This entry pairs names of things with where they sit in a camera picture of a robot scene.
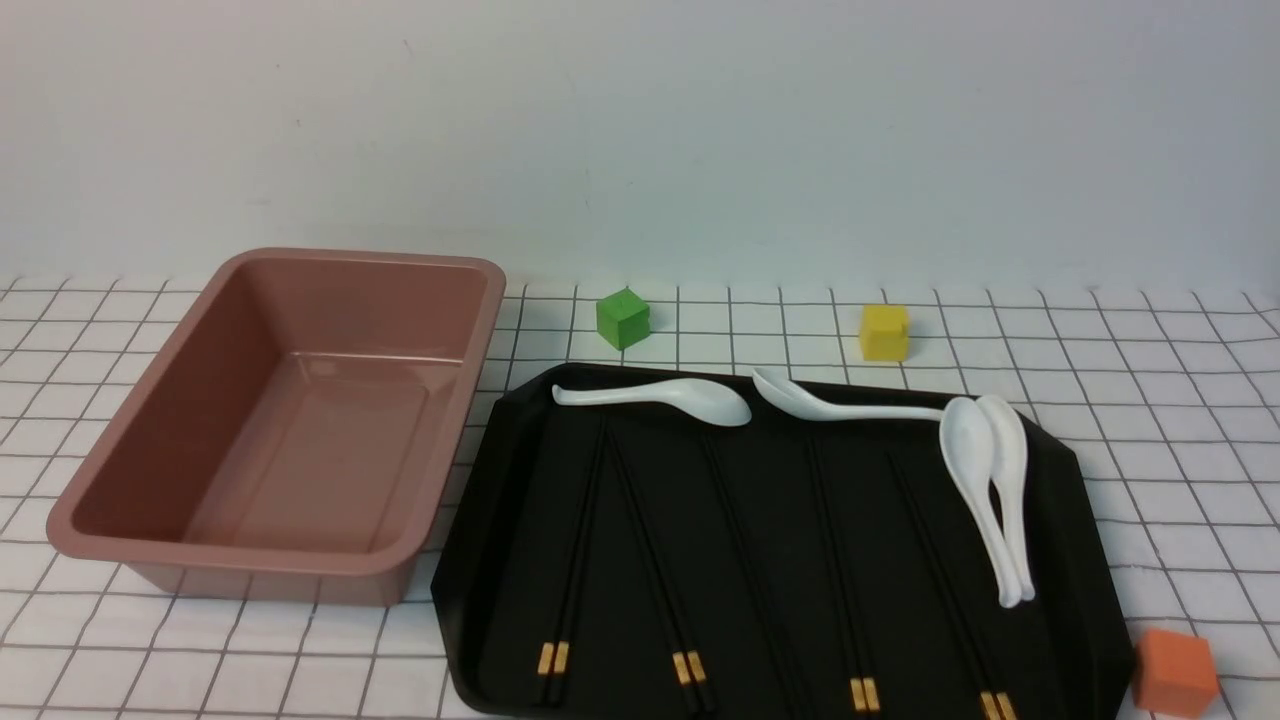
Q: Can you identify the black chopstick gold band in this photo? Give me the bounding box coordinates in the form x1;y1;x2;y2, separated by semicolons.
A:
604;428;703;719
612;432;716;719
536;420;605;707
549;420;609;707
804;437;872;719
890;455;1019;720
813;438;883;719
886;455;1005;720

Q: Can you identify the green cube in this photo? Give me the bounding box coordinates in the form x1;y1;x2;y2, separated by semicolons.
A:
595;287;652;351

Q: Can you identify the white spoon left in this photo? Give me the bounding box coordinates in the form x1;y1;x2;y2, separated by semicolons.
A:
550;378;753;427

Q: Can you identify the black serving tray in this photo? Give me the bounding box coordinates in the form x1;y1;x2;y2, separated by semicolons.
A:
431;363;1137;719

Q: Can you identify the yellow cube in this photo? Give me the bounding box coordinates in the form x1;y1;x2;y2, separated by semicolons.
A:
858;304;910;363

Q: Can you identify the white spoon right inner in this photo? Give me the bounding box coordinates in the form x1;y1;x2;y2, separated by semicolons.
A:
940;396;1021;609

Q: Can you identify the pink rectangular plastic bin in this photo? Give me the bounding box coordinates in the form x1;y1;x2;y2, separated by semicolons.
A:
46;249;506;607

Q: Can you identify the white spoon right outer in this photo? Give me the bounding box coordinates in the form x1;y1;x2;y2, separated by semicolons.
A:
977;395;1036;601

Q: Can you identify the orange cube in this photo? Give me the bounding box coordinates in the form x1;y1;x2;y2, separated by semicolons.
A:
1132;628;1220;719

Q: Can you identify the white spoon with long handle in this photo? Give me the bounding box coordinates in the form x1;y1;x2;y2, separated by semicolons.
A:
751;366;943;421

